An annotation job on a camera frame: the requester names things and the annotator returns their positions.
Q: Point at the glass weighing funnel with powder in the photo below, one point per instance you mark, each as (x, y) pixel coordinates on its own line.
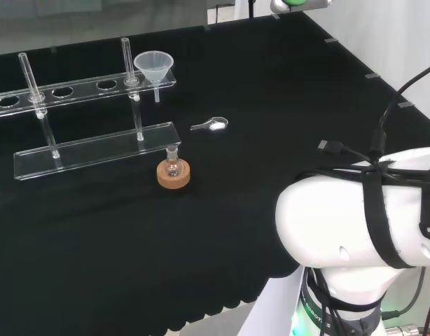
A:
(215, 124)

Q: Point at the green and silver device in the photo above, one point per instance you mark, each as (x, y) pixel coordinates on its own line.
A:
(288, 4)

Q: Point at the small round-bottom glass flask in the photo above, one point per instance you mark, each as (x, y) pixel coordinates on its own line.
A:
(172, 167)

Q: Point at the black bench cloth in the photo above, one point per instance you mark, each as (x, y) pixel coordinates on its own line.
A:
(166, 210)

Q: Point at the clear acrylic funnel stand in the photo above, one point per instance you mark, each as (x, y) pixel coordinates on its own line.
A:
(96, 105)

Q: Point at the translucent plastic funnel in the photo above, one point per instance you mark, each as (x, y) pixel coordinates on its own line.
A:
(153, 68)

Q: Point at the black tripod pole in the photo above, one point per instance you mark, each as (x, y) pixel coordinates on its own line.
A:
(251, 7)

